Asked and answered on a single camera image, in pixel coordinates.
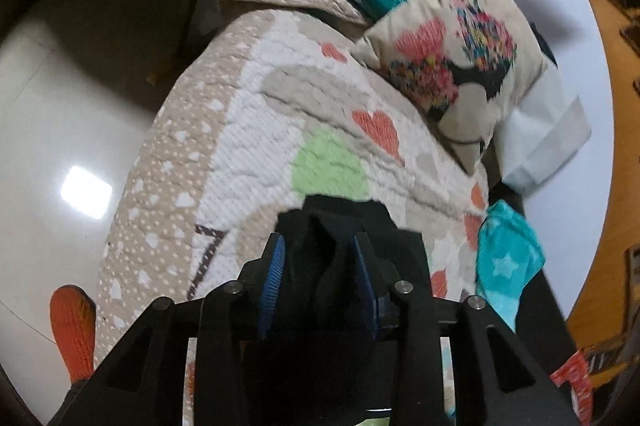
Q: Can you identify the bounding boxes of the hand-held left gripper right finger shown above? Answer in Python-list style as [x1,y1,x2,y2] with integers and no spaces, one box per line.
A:
[354,233,583,426]

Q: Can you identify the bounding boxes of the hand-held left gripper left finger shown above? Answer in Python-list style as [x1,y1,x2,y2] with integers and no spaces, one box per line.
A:
[48,233,287,426]

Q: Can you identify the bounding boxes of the black pants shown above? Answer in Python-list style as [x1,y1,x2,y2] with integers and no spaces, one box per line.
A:
[240,195,448,412]

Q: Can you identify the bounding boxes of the heart-patterned quilted blanket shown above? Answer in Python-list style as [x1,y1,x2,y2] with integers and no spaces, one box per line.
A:
[94,0,493,426]

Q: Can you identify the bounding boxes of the teal star-print cloth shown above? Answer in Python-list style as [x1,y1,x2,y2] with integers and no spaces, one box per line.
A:
[474,200,547,332]

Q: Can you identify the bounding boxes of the orange knitted cloth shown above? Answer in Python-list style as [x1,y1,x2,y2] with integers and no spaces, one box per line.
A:
[49,284,97,384]

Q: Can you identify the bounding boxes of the red patterned cloth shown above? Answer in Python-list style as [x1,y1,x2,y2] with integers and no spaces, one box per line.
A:
[549,350,595,422]

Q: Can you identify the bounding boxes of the white pillow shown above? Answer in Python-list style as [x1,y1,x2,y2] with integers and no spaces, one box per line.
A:
[492,63,593,194]

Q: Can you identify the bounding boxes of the floral printed cushion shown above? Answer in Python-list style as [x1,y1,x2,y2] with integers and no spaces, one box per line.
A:
[350,0,550,174]

